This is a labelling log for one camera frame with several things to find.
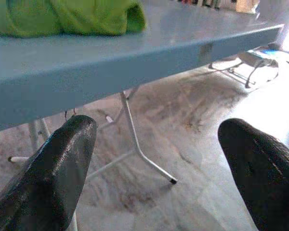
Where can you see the lime green garment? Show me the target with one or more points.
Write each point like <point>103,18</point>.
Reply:
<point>62,16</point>

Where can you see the brown cardboard box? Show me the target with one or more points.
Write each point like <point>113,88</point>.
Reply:
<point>246,5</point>

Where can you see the light blue folding table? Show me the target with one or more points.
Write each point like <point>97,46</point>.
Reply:
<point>110,62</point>

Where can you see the baby bouncer seat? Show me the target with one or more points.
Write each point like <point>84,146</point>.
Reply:
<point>257,56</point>

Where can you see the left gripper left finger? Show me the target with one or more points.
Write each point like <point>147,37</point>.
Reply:
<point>48,180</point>

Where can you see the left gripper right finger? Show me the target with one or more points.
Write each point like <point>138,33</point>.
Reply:
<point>267,183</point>

